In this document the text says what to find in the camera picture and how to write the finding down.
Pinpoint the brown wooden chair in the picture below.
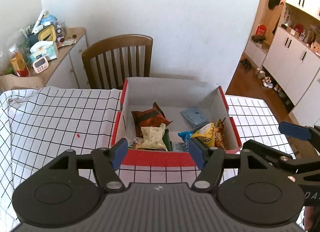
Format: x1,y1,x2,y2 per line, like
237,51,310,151
81,34,153,89

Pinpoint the white tissue pack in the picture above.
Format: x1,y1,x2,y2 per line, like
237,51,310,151
28,41,58,64

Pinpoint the orange juice bottle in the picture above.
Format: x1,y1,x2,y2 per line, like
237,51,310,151
8,45,30,77

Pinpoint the white wall cabinet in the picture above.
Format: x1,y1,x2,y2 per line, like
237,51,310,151
244,0,319,126

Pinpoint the brown gold snack packet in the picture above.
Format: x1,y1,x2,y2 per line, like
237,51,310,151
214,119,226,150

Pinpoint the red cardboard box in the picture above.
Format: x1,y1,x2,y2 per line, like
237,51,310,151
111,77,242,154

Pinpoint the light blue snack packet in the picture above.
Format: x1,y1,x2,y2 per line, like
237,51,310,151
181,107,209,130

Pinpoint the yellow green container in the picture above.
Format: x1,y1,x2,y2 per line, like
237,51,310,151
38,24,56,42

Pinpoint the green yellow snack packet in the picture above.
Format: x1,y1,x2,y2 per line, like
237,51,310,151
129,127,168,152

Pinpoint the orange brown snack bag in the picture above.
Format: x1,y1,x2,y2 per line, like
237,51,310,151
131,102,172,138

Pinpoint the pink digital timer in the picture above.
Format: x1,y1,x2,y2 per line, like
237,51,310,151
33,56,49,74

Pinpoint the person's right hand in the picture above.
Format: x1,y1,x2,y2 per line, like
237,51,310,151
303,206,319,232

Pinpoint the white checkered tablecloth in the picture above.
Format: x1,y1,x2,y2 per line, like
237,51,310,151
1,87,295,231

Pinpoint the blue white snack packet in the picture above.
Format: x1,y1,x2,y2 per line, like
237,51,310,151
171,131,193,152

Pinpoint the wooden side cabinet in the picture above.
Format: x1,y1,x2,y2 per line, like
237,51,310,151
0,27,90,92

